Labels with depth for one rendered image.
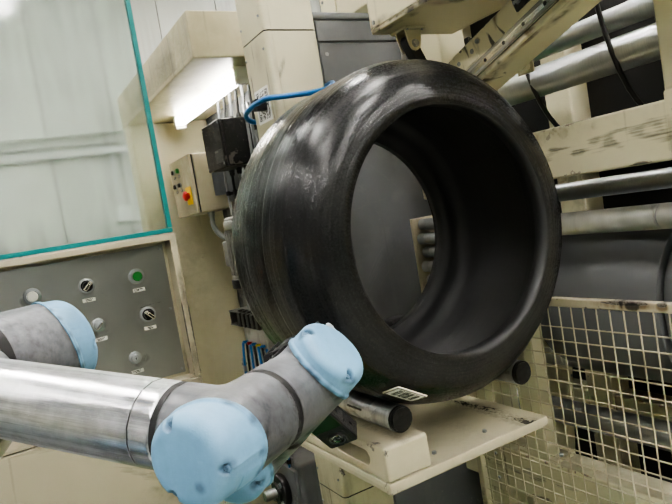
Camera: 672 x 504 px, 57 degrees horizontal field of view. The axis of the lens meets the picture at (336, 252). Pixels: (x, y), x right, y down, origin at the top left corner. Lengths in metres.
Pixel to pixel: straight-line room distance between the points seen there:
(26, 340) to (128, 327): 0.85
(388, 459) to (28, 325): 0.57
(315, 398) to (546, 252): 0.71
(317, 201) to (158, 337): 0.85
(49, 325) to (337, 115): 0.50
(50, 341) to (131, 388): 0.28
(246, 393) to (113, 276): 1.15
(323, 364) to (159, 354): 1.13
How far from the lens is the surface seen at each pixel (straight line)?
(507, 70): 1.44
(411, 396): 1.03
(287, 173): 0.94
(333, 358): 0.58
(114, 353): 1.65
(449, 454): 1.15
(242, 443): 0.48
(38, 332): 0.82
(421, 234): 1.64
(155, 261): 1.65
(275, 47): 1.40
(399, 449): 1.06
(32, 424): 0.62
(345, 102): 0.98
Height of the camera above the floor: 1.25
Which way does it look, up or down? 4 degrees down
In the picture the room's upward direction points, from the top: 10 degrees counter-clockwise
